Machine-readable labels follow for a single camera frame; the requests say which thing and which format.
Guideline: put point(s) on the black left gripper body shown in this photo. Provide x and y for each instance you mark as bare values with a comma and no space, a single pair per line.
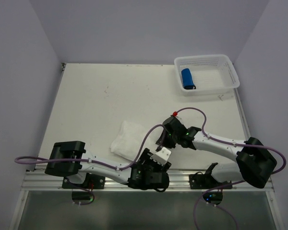
150,164

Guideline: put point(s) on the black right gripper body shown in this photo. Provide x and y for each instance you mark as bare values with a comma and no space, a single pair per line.
171,140

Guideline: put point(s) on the white towel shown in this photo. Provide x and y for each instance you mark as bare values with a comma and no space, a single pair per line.
130,137

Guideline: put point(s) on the blue towel with black trim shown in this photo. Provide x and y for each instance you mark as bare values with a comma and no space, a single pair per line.
187,80

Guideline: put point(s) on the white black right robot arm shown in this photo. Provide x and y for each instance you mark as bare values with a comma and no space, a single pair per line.
250,161

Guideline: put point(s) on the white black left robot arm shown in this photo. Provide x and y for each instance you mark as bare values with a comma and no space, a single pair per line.
70,160

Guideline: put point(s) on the white plastic basket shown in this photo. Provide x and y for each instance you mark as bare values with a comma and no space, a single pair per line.
212,74

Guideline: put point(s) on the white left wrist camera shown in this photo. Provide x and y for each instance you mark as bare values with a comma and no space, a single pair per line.
161,156

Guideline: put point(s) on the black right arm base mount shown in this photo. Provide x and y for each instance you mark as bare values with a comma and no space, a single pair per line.
201,180

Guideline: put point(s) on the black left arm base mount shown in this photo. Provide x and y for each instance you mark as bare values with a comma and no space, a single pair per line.
91,182

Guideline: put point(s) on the aluminium rail frame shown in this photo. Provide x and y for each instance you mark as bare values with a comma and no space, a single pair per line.
94,99

